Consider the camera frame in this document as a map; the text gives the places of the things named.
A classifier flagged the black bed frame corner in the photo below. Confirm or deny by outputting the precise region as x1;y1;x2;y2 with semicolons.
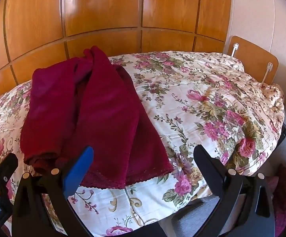
275;123;286;149

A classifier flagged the grey upholstered chair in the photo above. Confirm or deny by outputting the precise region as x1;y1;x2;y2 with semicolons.
153;194;246;236

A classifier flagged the small wooden headboard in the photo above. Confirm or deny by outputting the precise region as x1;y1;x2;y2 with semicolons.
227;36;279;85

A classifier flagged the wooden wardrobe panel wall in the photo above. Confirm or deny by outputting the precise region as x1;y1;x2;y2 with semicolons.
0;0;231;96

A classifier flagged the dark red knit garment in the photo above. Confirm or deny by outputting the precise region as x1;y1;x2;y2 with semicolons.
20;46;173;189

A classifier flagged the floral quilted bedspread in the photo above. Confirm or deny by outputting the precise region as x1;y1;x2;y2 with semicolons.
0;51;286;237

